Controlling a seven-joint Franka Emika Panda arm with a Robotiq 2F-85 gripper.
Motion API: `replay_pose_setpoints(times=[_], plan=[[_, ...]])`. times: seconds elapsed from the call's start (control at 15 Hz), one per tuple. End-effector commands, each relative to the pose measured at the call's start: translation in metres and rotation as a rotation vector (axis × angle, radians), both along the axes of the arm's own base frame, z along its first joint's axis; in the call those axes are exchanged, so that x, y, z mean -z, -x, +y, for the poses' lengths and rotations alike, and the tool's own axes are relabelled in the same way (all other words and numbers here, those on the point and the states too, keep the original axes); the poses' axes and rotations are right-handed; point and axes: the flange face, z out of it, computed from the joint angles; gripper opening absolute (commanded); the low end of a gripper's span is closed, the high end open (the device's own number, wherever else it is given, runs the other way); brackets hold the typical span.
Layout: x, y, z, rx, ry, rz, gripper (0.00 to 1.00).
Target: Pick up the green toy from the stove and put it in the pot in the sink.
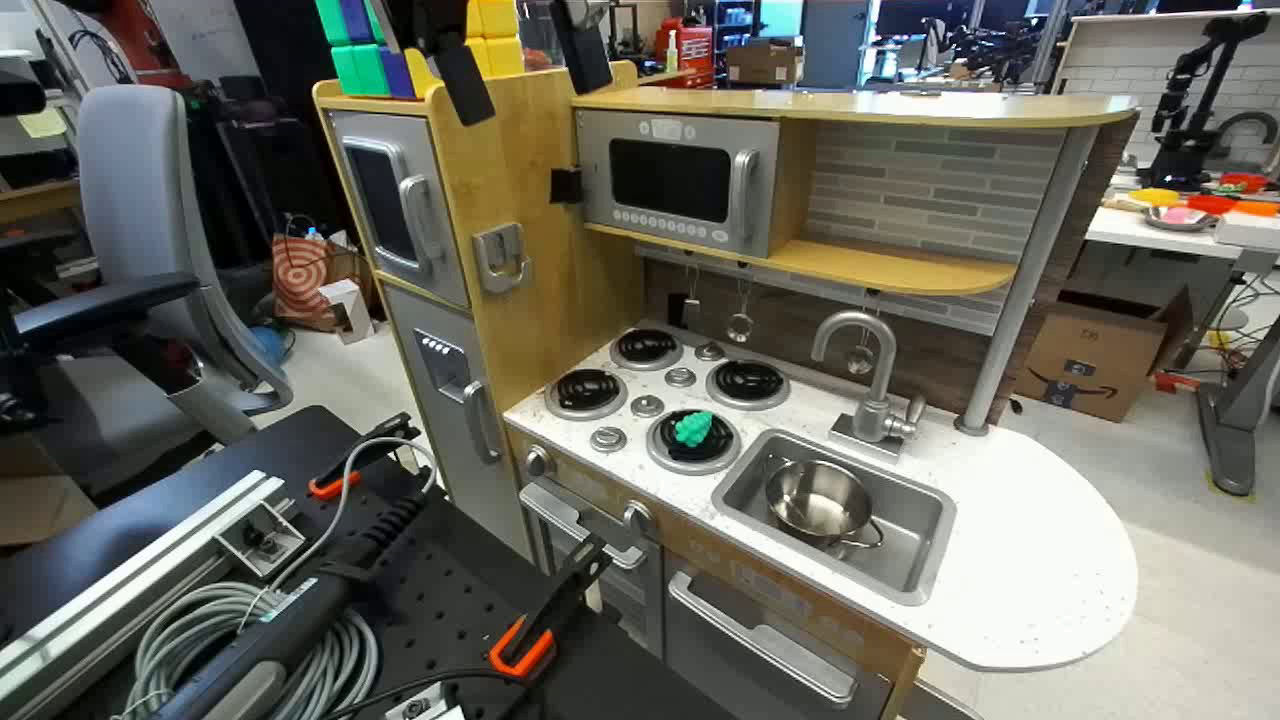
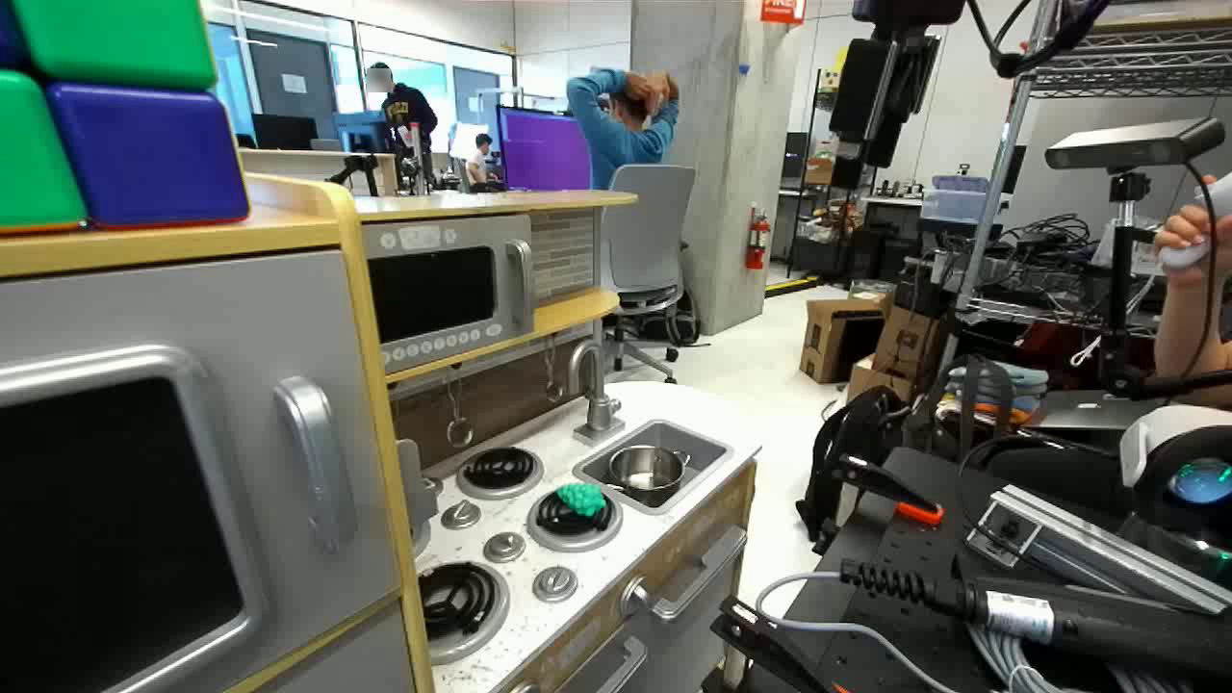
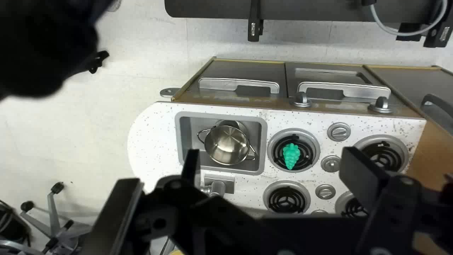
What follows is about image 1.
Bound green grape toy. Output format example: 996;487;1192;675
669;409;720;454

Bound yellow toy block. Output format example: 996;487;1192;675
466;0;533;82

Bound green blue toy blocks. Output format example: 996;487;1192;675
311;0;420;99

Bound silver toy fridge door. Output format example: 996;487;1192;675
329;110;473;314

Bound silver toy microwave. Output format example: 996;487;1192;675
572;110;786;262

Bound silver toy ice dispenser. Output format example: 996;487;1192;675
473;217;529;297

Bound black toy stove burner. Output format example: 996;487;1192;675
610;322;690;378
540;365;633;424
644;404;743;479
703;351;795;414

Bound silver toy freezer door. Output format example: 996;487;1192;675
383;284;535;556

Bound silver toy faucet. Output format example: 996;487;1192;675
808;310;929;455

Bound toy oven door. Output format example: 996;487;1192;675
518;476;666;655

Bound small steel pot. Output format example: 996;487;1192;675
762;455;888;556

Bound silver toy sink basin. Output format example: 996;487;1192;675
714;424;961;607

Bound toy dishwasher door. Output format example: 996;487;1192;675
660;566;897;720

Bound wooden toy kitchen unit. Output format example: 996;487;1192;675
310;53;1143;720

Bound red canister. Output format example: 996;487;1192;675
651;17;715;93

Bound small cardboard box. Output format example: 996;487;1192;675
724;37;805;93

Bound red patterned bag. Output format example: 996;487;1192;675
268;231;364;335

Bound grey office chair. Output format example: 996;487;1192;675
73;82;297;414

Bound black chair armrest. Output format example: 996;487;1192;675
0;273;206;359

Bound orange black bar clamp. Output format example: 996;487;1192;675
484;537;616;688

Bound white work table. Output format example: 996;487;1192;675
1083;169;1280;263

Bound large cardboard box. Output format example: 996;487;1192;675
1006;284;1197;429

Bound grey bowl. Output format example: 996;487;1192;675
1141;202;1217;238

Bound black stand leg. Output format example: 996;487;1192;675
1192;273;1280;502

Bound hanging metal ring utensil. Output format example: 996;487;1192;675
724;273;762;348

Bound orange handled clamp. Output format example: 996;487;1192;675
306;414;425;507

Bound white cable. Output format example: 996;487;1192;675
282;433;409;592

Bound metal corner bracket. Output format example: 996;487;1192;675
216;502;310;579

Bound aluminium extrusion rail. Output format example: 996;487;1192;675
0;466;294;714

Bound grey coiled cable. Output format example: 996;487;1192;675
116;575;383;720

